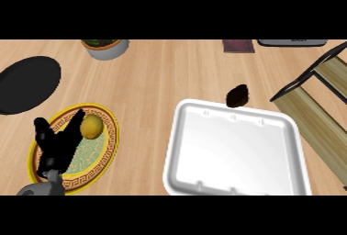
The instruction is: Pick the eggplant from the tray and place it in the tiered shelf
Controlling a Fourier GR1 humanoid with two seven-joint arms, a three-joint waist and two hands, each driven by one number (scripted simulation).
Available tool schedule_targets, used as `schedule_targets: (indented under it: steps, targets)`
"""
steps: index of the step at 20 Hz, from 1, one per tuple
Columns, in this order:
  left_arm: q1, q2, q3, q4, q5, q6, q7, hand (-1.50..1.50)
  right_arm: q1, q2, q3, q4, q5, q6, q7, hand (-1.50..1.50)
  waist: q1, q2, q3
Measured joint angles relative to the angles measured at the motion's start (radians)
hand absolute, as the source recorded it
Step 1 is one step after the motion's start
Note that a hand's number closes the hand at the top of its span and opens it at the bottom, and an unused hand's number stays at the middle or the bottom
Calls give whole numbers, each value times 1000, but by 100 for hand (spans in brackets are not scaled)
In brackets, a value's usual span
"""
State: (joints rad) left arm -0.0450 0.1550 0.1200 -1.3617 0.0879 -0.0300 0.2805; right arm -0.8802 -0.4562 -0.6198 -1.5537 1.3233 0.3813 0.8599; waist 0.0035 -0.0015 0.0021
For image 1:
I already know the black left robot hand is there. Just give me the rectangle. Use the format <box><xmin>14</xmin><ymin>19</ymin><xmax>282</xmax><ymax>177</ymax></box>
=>
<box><xmin>33</xmin><ymin>107</ymin><xmax>88</xmax><ymax>181</ymax></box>

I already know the white foam tray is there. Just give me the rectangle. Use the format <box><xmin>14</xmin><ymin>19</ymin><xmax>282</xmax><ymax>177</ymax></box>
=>
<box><xmin>161</xmin><ymin>98</ymin><xmax>313</xmax><ymax>196</ymax></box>

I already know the dark purple eggplant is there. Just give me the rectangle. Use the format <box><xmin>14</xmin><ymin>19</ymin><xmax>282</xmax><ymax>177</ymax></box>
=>
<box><xmin>225</xmin><ymin>84</ymin><xmax>251</xmax><ymax>109</ymax></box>

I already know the wooden tiered shelf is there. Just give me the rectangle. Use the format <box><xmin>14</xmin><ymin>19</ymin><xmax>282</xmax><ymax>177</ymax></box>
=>
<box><xmin>269</xmin><ymin>40</ymin><xmax>347</xmax><ymax>191</ymax></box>

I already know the yellow patterned plate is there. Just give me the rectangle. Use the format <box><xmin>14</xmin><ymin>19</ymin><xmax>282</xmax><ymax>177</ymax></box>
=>
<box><xmin>27</xmin><ymin>102</ymin><xmax>121</xmax><ymax>196</ymax></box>

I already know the yellow lemon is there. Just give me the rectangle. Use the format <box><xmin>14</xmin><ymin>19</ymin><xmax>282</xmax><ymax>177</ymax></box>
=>
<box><xmin>79</xmin><ymin>114</ymin><xmax>107</xmax><ymax>140</ymax></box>

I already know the black round pan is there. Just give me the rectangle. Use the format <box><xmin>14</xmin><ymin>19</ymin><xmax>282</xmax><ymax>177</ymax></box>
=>
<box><xmin>0</xmin><ymin>55</ymin><xmax>62</xmax><ymax>116</ymax></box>

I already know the grey plant pot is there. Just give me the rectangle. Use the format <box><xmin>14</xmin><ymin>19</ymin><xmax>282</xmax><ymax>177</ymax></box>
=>
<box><xmin>80</xmin><ymin>39</ymin><xmax>132</xmax><ymax>62</ymax></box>

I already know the dark maroon book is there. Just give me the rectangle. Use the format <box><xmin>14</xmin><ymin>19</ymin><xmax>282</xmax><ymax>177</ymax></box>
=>
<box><xmin>222</xmin><ymin>39</ymin><xmax>256</xmax><ymax>54</ymax></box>

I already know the dark grey appliance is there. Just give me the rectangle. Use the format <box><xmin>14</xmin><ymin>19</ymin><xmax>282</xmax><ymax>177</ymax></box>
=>
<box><xmin>256</xmin><ymin>39</ymin><xmax>330</xmax><ymax>48</ymax></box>

